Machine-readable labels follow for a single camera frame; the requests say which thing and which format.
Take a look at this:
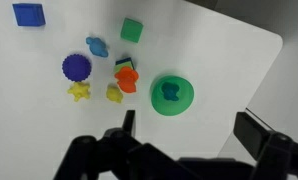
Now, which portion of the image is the yellow animal toy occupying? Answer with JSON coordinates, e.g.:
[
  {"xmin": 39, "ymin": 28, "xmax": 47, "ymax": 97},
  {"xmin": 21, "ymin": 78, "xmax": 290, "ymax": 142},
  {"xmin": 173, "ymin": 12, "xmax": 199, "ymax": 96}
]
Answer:
[{"xmin": 105, "ymin": 84, "xmax": 124, "ymax": 104}]

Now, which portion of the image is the purple ridged round disc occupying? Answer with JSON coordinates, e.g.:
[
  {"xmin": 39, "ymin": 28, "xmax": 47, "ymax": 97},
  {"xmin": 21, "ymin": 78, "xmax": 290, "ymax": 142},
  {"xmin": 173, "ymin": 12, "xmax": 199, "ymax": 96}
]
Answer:
[{"xmin": 61, "ymin": 53, "xmax": 92, "ymax": 83}]

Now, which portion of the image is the light blue animal toy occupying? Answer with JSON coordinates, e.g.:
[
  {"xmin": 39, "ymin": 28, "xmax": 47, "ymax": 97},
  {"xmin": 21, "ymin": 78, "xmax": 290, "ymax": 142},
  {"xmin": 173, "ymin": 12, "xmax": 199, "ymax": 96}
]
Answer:
[{"xmin": 85, "ymin": 36, "xmax": 109, "ymax": 59}]

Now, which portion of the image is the green square block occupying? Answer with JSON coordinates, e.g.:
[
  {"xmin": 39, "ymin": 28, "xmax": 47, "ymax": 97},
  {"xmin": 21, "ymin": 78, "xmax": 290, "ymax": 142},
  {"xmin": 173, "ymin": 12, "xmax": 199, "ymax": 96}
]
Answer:
[{"xmin": 119, "ymin": 17, "xmax": 144, "ymax": 44}]

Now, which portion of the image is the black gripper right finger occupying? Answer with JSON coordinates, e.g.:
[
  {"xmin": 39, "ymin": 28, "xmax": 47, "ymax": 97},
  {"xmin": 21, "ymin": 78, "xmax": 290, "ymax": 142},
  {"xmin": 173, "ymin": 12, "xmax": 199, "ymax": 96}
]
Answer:
[{"xmin": 233, "ymin": 111, "xmax": 298, "ymax": 180}]

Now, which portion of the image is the green bowl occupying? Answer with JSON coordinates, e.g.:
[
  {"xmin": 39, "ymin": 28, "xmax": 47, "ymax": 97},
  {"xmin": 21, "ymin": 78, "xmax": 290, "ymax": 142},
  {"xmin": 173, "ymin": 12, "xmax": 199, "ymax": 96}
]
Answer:
[{"xmin": 149, "ymin": 74, "xmax": 196, "ymax": 117}]

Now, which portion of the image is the blue square block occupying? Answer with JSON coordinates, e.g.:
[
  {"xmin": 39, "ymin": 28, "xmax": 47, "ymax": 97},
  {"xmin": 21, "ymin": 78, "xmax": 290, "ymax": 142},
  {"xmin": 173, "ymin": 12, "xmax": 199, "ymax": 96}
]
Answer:
[{"xmin": 12, "ymin": 2, "xmax": 47, "ymax": 28}]

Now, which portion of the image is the blue and green layered block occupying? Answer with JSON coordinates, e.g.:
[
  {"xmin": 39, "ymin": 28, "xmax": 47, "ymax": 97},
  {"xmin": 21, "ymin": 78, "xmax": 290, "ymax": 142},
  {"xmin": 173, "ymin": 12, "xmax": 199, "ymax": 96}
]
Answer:
[{"xmin": 113, "ymin": 57, "xmax": 136, "ymax": 75}]

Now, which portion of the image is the teal animal toy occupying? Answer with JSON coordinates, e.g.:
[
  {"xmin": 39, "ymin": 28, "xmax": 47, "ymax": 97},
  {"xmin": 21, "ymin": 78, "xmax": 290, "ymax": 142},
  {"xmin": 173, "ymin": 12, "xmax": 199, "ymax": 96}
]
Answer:
[{"xmin": 160, "ymin": 81, "xmax": 181, "ymax": 102}]

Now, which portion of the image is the yellow spiked toy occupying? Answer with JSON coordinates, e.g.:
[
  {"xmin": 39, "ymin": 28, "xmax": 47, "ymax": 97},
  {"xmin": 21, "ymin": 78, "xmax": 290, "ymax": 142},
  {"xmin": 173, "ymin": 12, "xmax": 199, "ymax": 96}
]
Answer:
[{"xmin": 66, "ymin": 81, "xmax": 92, "ymax": 103}]

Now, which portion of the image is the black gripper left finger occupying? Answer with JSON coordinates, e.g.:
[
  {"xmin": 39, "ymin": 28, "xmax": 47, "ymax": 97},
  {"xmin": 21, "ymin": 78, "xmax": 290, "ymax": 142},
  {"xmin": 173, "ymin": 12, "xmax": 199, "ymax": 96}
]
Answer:
[{"xmin": 53, "ymin": 109, "xmax": 203, "ymax": 180}]

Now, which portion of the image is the orange animal toy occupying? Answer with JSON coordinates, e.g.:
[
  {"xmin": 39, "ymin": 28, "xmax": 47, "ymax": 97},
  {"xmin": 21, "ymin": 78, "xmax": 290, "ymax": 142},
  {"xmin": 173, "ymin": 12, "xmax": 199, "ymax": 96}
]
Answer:
[{"xmin": 114, "ymin": 65, "xmax": 140, "ymax": 94}]

